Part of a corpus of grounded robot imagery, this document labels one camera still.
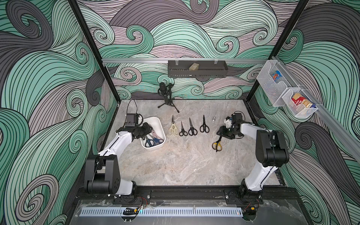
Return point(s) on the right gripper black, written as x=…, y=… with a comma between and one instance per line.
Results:
x=222, y=132

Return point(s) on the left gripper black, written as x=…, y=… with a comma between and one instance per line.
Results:
x=146, y=129

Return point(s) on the dark teal handled scissors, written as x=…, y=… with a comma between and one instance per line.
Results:
x=149, y=141

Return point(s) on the white plastic storage box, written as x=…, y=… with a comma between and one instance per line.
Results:
x=157, y=126

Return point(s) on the yellow handled scissors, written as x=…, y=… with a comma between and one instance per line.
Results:
x=217, y=145

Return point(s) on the blue handled scissors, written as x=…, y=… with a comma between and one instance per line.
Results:
x=155, y=140

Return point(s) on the large black scissors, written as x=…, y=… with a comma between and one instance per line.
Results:
x=204, y=128

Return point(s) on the cream handled scissors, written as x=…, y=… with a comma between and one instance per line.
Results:
x=173, y=130

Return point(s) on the black medium scissors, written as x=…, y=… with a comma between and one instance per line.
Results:
x=192, y=131

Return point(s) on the small black scissors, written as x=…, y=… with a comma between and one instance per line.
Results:
x=183, y=132

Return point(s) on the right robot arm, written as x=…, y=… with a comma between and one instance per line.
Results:
x=271, y=153

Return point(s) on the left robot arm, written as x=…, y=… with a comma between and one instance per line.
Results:
x=102, y=173

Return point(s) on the black microphone on tripod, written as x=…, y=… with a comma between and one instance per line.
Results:
x=166, y=92

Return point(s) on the blue red packet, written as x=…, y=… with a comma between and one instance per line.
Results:
x=277, y=76

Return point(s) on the red yellow boxes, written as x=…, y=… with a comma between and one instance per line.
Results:
x=298, y=99

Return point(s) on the beige block in tray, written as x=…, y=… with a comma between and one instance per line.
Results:
x=194, y=67

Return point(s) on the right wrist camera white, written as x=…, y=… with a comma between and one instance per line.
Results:
x=236, y=119

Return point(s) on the pink handled scissors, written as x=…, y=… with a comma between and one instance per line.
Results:
x=156, y=136

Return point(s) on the clear wall bin upper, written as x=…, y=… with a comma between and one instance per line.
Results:
x=274, y=91

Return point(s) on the clear wall bin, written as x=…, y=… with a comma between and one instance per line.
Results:
x=298, y=111
x=274, y=91

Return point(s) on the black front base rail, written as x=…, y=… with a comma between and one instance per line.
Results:
x=235, y=195

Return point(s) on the clear wall bin lower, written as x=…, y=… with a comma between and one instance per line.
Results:
x=298, y=111

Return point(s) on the black wall shelf tray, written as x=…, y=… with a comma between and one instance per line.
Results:
x=200, y=70

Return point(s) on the aluminium wall rail back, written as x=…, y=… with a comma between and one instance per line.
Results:
x=165, y=60

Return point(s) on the aluminium wall rail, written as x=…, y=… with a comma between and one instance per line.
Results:
x=165, y=60
x=337, y=129

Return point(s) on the white perforated cable duct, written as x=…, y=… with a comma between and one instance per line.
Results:
x=164, y=212

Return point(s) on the aluminium wall rail right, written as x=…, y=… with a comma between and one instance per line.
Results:
x=337, y=129

